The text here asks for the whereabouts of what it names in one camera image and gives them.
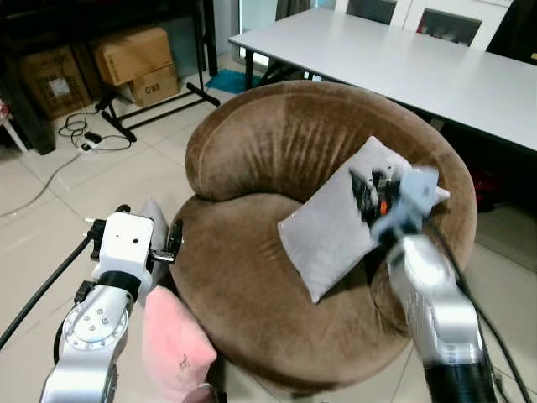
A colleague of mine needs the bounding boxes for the teal floor mat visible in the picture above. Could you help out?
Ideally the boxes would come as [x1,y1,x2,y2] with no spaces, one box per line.
[206,69,253,93]

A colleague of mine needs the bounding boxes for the small printed cardboard box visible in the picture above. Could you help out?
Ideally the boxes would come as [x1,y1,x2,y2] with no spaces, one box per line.
[126,65,181,107]

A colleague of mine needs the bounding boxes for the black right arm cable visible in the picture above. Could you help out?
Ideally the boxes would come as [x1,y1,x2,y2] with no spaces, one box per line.
[420,218,534,403]

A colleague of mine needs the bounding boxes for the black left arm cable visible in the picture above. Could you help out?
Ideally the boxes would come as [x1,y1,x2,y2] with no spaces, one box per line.
[0,235,95,349]

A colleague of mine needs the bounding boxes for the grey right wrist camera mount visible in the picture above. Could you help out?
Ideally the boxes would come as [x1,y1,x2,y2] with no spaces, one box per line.
[373,166,441,240]

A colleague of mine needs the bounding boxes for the long white table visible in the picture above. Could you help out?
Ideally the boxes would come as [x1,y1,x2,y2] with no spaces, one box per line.
[228,8,537,152]

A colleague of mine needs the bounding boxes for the dark labelled cardboard box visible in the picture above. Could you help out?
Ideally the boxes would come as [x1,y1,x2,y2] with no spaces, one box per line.
[17,46,91,118]

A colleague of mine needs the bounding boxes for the grey rectangular pillow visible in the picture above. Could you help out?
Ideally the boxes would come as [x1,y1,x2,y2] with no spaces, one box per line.
[134,199,174,290]
[277,136,450,304]

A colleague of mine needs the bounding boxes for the long grey power cord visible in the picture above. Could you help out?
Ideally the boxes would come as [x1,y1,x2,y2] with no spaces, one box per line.
[0,149,85,219]

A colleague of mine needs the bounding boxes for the large plain cardboard box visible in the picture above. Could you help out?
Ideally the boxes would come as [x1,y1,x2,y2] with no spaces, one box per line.
[92,25,175,85]

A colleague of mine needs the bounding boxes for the black coiled cable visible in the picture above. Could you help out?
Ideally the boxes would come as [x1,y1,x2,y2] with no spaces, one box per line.
[55,109,133,154]

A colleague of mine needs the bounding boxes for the white glass door cabinet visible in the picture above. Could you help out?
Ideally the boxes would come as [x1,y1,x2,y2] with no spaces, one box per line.
[336,0,513,50]

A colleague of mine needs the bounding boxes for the pink plush pillow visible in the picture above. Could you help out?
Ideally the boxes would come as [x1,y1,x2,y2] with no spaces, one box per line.
[141,285,219,403]

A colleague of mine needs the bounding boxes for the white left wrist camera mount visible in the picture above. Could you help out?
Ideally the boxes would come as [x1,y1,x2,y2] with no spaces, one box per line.
[91,212,156,282]

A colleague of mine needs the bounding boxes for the red fabric item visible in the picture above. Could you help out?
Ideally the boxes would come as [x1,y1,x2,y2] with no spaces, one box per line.
[470,168,506,211]

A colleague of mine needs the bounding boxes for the brown round velvet sofa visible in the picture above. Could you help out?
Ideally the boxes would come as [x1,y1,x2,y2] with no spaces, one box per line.
[170,80,477,391]

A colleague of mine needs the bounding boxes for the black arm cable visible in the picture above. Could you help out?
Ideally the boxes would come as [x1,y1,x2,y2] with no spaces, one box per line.
[420,218,534,403]
[0,235,95,349]

